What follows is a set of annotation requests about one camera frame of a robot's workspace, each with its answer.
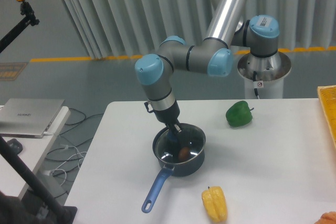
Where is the yellow bell pepper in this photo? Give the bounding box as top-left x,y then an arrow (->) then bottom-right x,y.
202,186 -> 228,223

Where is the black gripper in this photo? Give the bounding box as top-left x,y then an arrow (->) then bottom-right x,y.
144,100 -> 184,147

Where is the yellow plastic basket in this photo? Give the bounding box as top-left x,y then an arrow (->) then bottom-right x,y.
317,85 -> 335,144

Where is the white pleated curtain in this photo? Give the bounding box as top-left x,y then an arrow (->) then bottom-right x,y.
63,0 -> 335,59

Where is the orange object at corner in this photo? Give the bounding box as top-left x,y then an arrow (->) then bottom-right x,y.
314,211 -> 336,224

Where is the white cable on floor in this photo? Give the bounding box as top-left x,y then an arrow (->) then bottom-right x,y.
48,144 -> 87,186

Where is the green bell pepper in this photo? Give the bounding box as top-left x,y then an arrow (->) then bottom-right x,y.
225,100 -> 254,127

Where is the brown egg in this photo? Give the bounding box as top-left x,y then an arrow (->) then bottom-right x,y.
178,147 -> 190,162

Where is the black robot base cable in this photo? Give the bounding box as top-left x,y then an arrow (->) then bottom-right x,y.
252,70 -> 260,100

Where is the silver laptop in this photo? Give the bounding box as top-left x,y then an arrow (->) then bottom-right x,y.
1,98 -> 64,138

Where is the dark pot blue handle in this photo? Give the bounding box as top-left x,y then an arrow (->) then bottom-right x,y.
141,127 -> 205,214

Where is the black cable on floor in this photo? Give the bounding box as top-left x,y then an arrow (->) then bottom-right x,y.
44,107 -> 104,162

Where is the black tripod pole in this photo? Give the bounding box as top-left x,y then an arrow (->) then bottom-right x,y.
1,136 -> 77,223

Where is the glass pot lid blue knob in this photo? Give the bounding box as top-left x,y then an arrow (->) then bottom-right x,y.
153,123 -> 206,164

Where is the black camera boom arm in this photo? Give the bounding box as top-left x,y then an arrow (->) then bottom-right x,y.
1,0 -> 40,52

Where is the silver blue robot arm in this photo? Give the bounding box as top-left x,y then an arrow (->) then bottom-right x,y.
135,0 -> 281,138

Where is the white side table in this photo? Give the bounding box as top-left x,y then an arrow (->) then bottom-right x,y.
1,106 -> 70,198

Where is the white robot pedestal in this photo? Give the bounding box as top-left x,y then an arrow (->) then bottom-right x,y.
237,52 -> 291,99

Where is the black small object on table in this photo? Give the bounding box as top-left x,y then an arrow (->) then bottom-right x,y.
7,138 -> 23,155

